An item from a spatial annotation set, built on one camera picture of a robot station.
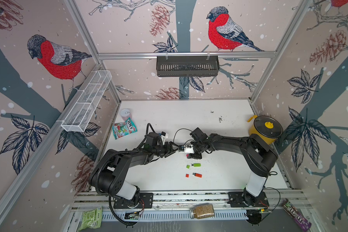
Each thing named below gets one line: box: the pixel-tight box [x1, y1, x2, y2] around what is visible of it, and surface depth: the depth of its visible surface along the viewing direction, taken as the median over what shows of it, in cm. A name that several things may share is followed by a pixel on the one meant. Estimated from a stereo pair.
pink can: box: [120, 108, 133, 122], surface depth 109 cm
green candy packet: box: [112, 117, 138, 140], surface depth 102 cm
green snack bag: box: [78, 206, 102, 231], surface depth 70 cm
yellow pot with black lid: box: [246, 115, 283, 145], surface depth 90 cm
